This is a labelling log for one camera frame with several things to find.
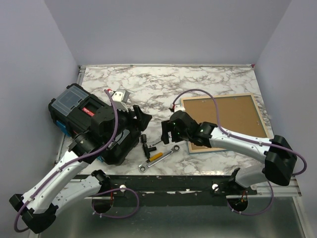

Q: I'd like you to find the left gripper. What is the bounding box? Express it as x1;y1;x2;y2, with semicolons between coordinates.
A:
104;104;152;145

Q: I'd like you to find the blue picture frame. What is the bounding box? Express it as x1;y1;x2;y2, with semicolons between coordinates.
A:
180;92;271;155

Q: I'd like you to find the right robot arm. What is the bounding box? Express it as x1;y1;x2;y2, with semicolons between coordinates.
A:
161;111;297;194

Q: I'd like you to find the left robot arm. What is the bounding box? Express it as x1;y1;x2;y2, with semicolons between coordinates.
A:
9;105;152;234

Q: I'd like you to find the large ratchet wrench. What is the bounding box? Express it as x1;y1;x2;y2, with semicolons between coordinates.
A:
139;145;180;173

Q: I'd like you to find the black toolbox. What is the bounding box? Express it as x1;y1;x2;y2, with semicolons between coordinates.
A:
48;83;141;166

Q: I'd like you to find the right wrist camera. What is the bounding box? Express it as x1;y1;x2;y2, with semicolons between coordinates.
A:
169;104;185;113

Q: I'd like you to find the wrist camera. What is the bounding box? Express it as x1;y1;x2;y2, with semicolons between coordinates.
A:
169;104;185;113
111;89;130;112

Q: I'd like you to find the aluminium table frame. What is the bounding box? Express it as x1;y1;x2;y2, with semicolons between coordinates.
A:
40;65;305;238

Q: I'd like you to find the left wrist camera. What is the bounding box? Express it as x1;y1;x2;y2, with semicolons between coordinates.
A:
111;89;130;112

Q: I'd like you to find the black T-handle tool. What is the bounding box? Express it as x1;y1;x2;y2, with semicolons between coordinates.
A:
141;134;157;159

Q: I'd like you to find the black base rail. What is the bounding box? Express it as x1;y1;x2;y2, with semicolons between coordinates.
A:
92;170;256;207

